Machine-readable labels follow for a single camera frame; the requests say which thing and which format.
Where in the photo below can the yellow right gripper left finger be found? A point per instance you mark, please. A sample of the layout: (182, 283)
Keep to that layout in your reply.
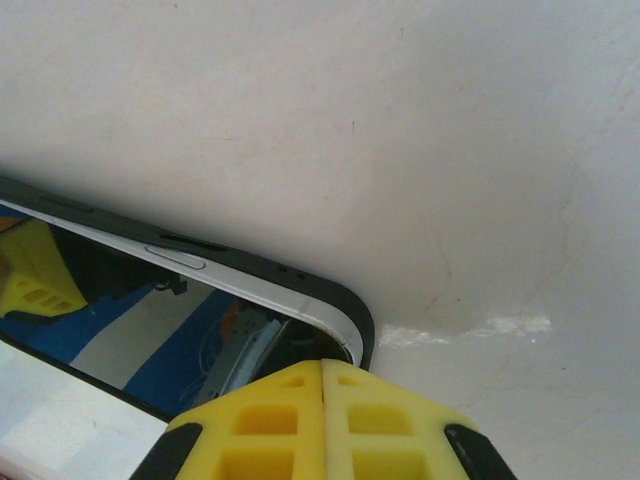
(260, 430)

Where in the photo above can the silver edged smartphone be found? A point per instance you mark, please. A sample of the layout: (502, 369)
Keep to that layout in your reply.
(150, 310)

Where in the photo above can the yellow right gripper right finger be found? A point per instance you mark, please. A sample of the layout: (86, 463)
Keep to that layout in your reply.
(390, 430)

